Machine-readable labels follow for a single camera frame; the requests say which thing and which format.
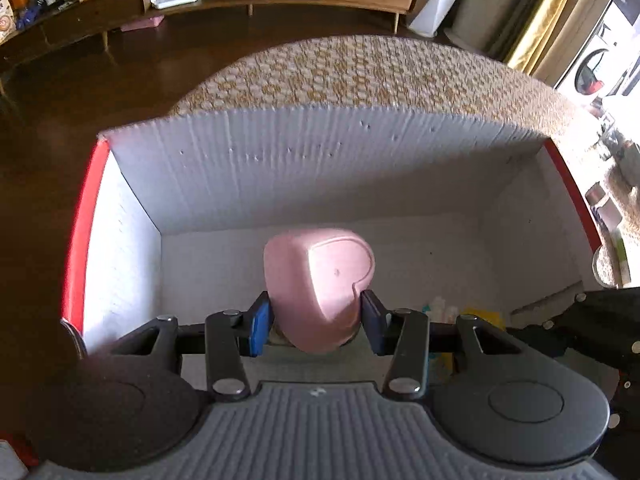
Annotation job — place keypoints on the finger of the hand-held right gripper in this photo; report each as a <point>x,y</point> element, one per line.
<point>600,320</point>

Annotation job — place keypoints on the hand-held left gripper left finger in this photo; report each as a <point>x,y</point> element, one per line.
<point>260,326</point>

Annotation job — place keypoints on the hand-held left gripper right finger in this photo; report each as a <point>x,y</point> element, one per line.
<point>372,321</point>

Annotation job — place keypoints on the pink heart-shaped case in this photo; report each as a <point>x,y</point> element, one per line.
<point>320,290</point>

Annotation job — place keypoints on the red cardboard box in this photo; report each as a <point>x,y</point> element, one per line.
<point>310,170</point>

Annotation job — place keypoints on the white washing machine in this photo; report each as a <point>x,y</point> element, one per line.
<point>595,65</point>

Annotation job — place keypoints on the yellow curtain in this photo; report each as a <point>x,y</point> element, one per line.
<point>545,15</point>

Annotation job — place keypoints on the white planter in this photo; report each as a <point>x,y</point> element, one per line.
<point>434,7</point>

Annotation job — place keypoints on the pink flat box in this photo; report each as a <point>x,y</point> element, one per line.
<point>142,23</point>

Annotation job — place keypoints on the cloth-covered standing air conditioner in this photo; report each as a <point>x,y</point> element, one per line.
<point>487,2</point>

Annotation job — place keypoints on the printed snack bag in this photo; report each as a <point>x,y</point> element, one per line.
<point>5,10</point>

